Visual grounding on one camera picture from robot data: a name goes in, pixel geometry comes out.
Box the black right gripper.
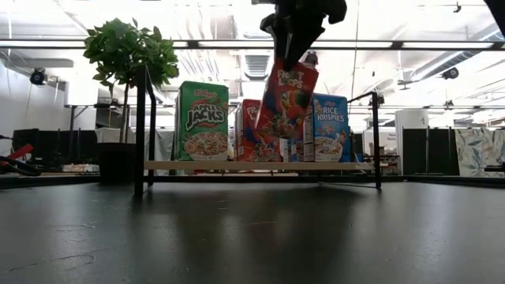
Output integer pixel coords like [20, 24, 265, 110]
[260, 0, 348, 72]

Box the red Froot Loops cereal box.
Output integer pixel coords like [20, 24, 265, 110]
[234, 98, 290, 163]
[255, 58, 320, 141]

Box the blue Rice Krispies cereal box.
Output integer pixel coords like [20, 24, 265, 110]
[302, 93, 352, 163]
[289, 136, 305, 163]

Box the green Apple Jacks cereal box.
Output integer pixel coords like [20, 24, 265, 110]
[174, 80, 230, 162]

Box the black horizontal rig bar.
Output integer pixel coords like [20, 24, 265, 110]
[0, 38, 505, 51]

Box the black partition panel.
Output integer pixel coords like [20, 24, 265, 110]
[402, 128, 461, 177]
[11, 128, 98, 173]

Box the green potted plant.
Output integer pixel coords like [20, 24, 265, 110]
[82, 17, 181, 185]

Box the leaf patterned cloth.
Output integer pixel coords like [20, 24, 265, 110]
[454, 128, 505, 178]

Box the red bar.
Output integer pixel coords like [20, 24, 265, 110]
[0, 144, 36, 163]

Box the wooden shelf with black frame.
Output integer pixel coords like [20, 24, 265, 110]
[133, 64, 383, 197]

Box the black hose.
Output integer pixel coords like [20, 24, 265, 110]
[0, 155, 43, 178]

